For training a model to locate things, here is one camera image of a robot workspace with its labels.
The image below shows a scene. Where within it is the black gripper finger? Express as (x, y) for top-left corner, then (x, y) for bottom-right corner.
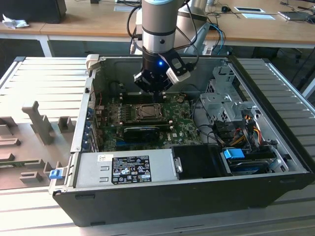
(133, 70), (158, 103)
(157, 78), (175, 103)

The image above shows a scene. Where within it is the metal socket cover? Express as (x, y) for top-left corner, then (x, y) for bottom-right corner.
(136, 103), (164, 120)

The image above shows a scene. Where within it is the small CPU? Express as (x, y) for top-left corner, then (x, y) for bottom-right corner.
(140, 105), (159, 118)

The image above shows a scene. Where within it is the black RAM slot row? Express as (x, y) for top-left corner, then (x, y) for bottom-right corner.
(122, 118), (173, 131)
(122, 91), (166, 104)

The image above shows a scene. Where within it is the CPU socket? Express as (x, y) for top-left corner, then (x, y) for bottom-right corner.
(134, 102), (165, 121)

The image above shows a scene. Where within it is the green motherboard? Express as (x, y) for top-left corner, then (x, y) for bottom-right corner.
(94, 94), (204, 152)

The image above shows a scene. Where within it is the metal drive cage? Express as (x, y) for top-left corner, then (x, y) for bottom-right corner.
(199, 65), (259, 123)

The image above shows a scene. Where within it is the black graphics card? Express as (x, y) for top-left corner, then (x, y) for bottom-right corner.
(123, 126), (160, 143)

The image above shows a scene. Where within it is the wooden desk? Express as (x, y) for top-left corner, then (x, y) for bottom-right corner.
(0, 0), (315, 49)

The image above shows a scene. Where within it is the black PSU label sticker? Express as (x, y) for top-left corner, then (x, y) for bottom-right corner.
(112, 155), (151, 184)

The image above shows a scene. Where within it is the blue disk carrier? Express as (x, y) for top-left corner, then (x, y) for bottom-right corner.
(222, 148), (270, 176)

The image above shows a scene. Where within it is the silver power supply unit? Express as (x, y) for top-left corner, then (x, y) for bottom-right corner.
(73, 148), (179, 189)

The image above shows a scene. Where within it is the black open PC case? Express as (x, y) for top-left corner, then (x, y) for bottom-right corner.
(48, 54), (315, 228)

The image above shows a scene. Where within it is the grey-brown parts rack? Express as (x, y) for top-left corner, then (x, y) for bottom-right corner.
(0, 100), (77, 191)

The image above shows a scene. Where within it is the black box on desk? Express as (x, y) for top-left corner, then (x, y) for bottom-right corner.
(0, 0), (67, 25)

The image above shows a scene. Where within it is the crumpled white paper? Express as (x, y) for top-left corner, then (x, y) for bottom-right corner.
(1, 13), (30, 30)

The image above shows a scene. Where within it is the green RAM stick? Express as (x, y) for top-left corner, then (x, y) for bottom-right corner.
(0, 161), (40, 169)

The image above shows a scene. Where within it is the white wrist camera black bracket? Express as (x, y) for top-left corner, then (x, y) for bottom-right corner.
(166, 56), (192, 86)

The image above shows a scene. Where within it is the blue cable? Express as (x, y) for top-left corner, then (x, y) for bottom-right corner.
(210, 23), (226, 54)

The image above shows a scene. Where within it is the yellow red wire bundle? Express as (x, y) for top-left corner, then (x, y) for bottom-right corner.
(231, 124), (262, 146)

